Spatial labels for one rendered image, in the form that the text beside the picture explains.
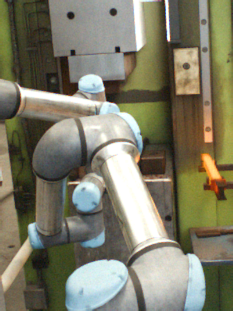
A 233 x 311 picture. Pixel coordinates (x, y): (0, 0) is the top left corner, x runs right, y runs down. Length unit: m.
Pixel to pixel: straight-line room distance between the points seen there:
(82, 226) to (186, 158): 0.72
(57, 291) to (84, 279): 1.45
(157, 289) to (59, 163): 0.41
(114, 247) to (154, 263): 1.06
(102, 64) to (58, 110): 0.56
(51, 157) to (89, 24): 0.82
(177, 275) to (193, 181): 1.20
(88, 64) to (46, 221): 0.71
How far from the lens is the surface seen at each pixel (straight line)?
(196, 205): 2.29
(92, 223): 1.65
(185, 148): 2.22
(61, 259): 2.44
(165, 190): 2.06
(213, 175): 1.88
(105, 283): 1.03
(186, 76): 2.15
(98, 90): 1.78
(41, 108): 1.49
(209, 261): 1.92
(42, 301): 2.49
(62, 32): 2.07
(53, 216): 1.53
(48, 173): 1.36
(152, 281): 1.07
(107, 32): 2.04
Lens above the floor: 1.51
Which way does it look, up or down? 14 degrees down
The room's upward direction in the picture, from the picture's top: 5 degrees counter-clockwise
